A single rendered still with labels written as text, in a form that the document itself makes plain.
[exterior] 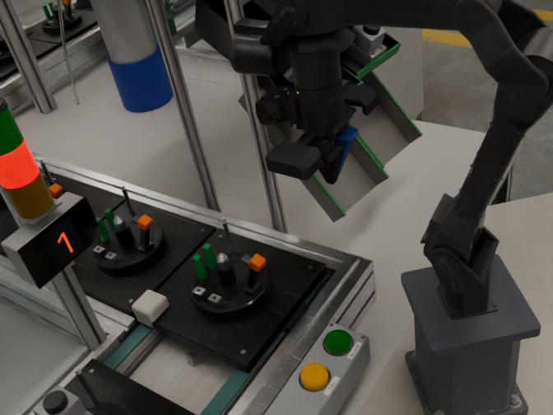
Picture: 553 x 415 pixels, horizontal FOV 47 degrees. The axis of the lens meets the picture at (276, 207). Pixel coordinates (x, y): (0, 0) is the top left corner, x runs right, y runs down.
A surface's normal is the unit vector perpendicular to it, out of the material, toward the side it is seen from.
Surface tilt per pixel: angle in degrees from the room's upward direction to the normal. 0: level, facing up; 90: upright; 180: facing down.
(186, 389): 0
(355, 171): 45
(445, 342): 0
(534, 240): 0
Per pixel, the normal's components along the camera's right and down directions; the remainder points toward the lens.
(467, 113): -0.16, -0.77
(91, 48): 0.82, 0.25
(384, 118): 0.39, -0.30
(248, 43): -0.44, -0.14
